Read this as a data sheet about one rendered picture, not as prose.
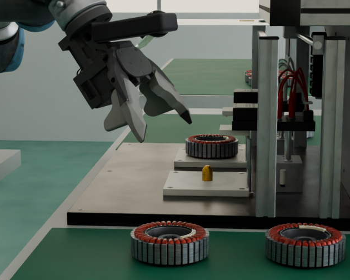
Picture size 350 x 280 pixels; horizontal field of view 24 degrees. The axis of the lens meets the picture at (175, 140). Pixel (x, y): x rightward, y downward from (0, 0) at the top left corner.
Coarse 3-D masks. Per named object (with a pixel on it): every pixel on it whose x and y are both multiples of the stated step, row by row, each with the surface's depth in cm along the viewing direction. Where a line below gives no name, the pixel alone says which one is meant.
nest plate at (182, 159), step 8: (184, 152) 175; (240, 152) 175; (176, 160) 167; (184, 160) 167; (192, 160) 167; (200, 160) 167; (208, 160) 167; (216, 160) 167; (224, 160) 167; (232, 160) 167; (240, 160) 167
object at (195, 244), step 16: (144, 224) 117; (160, 224) 118; (176, 224) 119; (192, 224) 117; (144, 240) 111; (160, 240) 110; (176, 240) 110; (192, 240) 111; (208, 240) 114; (144, 256) 111; (160, 256) 110; (176, 256) 110; (192, 256) 110
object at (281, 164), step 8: (280, 160) 145; (296, 160) 145; (280, 168) 143; (288, 168) 143; (296, 168) 143; (288, 176) 143; (296, 176) 143; (280, 184) 144; (288, 184) 144; (296, 184) 144; (288, 192) 144; (296, 192) 144
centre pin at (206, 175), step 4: (204, 168) 148; (208, 168) 147; (204, 172) 147; (208, 172) 147; (212, 172) 148; (204, 176) 148; (208, 176) 147; (212, 176) 148; (204, 180) 148; (208, 180) 148; (212, 180) 148
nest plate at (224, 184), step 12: (168, 180) 148; (180, 180) 148; (192, 180) 148; (216, 180) 148; (228, 180) 148; (240, 180) 148; (168, 192) 142; (180, 192) 142; (192, 192) 141; (204, 192) 141; (216, 192) 141; (228, 192) 141; (240, 192) 141
